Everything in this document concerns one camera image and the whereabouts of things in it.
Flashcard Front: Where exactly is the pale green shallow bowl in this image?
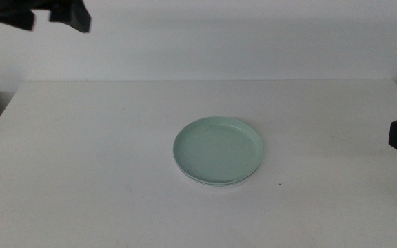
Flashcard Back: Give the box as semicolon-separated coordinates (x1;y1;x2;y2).
172;116;265;184

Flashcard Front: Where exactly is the white shallow bowl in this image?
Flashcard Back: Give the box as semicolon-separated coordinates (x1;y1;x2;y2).
174;161;260;188

